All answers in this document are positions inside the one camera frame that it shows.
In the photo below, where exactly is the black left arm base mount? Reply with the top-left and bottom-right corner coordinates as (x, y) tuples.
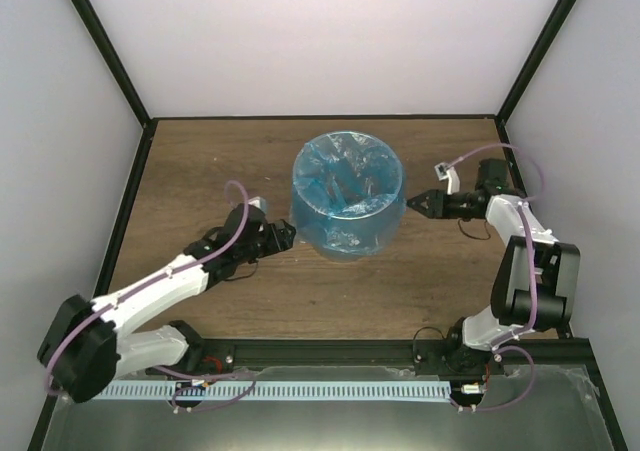
(145, 320), (236, 376)

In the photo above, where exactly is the black frame post left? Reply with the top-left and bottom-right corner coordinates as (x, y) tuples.
(70, 0), (151, 129)

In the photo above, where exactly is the black frame post right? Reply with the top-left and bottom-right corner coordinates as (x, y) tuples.
(496, 0), (578, 123)

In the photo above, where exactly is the translucent grey plastic trash bin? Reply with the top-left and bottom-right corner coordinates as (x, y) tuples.
(290, 131), (408, 263)

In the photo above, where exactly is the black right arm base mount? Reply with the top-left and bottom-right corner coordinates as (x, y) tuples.
(411, 323), (492, 376)

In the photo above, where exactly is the black frame post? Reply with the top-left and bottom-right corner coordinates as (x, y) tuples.
(496, 0), (578, 123)
(70, 0), (151, 129)

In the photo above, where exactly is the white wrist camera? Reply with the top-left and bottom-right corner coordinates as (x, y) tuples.
(248, 196), (268, 213)
(434, 162), (460, 195)

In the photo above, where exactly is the black aluminium front rail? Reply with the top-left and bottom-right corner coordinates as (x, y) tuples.
(149, 337), (591, 367)

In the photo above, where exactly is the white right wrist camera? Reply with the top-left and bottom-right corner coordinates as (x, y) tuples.
(434, 162), (460, 195)

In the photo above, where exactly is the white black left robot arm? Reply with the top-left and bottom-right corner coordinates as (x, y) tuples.
(37, 200), (296, 403)

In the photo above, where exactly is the light blue slotted cable duct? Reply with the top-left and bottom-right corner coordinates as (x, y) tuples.
(96, 380), (451, 403)

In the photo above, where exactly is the blue translucent plastic trash bag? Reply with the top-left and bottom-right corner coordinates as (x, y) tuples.
(290, 131), (408, 263)

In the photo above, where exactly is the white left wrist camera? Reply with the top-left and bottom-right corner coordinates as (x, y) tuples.
(248, 196), (268, 213)

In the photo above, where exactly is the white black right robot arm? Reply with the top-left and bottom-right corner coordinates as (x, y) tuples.
(408, 158), (581, 374)

